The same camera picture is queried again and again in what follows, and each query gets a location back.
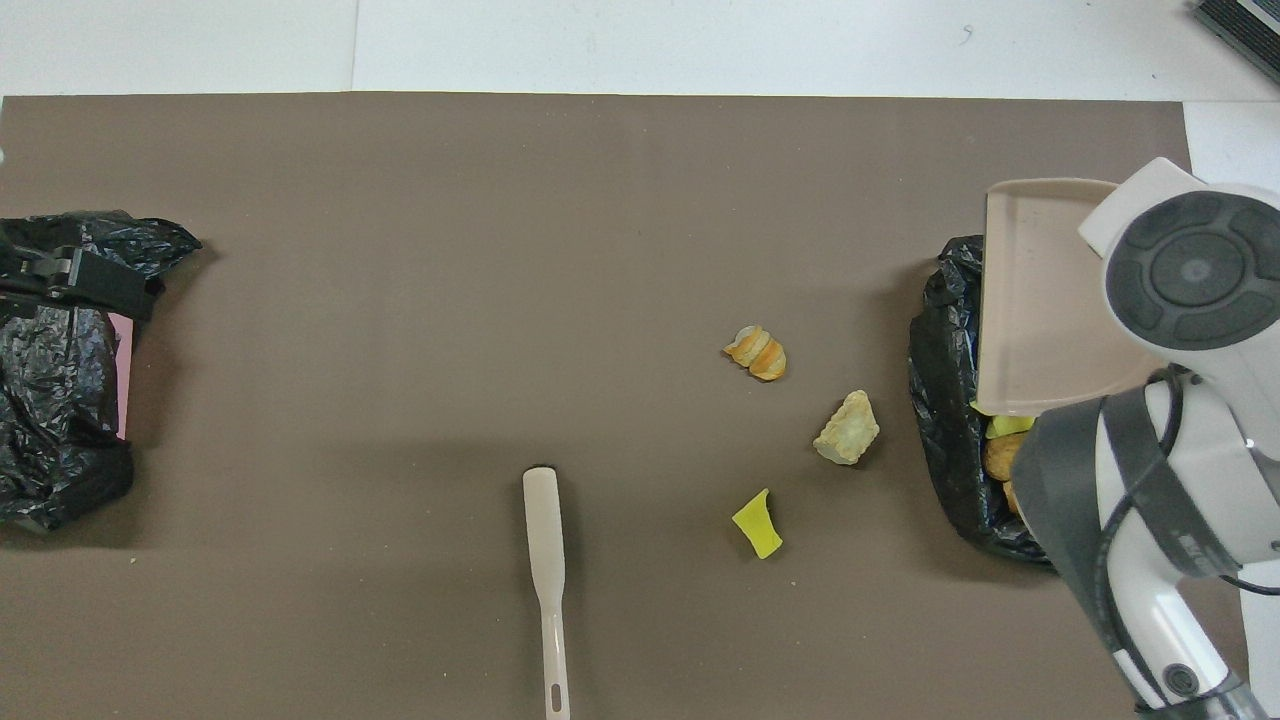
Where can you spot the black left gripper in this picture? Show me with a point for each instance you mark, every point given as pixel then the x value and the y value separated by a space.
pixel 110 285

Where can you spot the beige brush with black bristles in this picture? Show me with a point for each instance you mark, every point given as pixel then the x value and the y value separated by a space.
pixel 545 530

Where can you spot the orange striped croissant piece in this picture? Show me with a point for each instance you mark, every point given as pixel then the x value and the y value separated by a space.
pixel 1012 497
pixel 756 352

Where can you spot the small yellow sponge wedge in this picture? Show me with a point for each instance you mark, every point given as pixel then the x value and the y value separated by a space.
pixel 758 525

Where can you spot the pale beige bread chunk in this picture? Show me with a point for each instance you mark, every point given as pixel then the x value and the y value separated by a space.
pixel 847 428

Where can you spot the yellow sponge piece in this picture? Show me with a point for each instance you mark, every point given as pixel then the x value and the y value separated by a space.
pixel 1005 425

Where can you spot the brown bread roll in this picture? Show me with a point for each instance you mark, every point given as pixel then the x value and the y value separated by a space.
pixel 1000 456

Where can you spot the beige plastic dustpan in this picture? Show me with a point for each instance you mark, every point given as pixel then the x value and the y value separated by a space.
pixel 1040 300

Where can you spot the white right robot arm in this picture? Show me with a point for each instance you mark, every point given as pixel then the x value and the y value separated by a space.
pixel 1190 270

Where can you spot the pink plastic bin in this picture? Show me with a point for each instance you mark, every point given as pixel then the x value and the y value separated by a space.
pixel 124 370

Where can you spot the black bag over pink bin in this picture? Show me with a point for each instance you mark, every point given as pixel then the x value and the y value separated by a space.
pixel 50 400

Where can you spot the black trash bag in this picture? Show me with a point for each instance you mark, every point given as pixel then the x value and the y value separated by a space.
pixel 945 400

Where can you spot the brown table mat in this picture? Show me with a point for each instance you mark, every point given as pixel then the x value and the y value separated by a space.
pixel 500 250

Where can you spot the dark ribbed object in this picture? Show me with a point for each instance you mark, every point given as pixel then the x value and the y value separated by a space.
pixel 1245 30

